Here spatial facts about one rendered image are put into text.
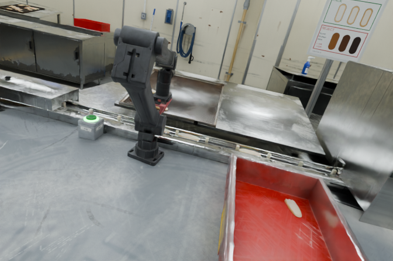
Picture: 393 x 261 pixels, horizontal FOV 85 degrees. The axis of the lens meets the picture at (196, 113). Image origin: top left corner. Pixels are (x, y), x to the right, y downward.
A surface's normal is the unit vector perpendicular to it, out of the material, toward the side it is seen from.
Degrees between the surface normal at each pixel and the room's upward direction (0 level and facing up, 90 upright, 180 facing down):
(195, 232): 0
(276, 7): 90
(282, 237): 0
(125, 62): 68
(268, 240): 0
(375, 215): 90
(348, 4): 90
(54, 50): 90
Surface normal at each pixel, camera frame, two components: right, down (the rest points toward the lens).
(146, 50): 0.02, 0.00
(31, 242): 0.18, -0.91
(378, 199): -0.16, 0.36
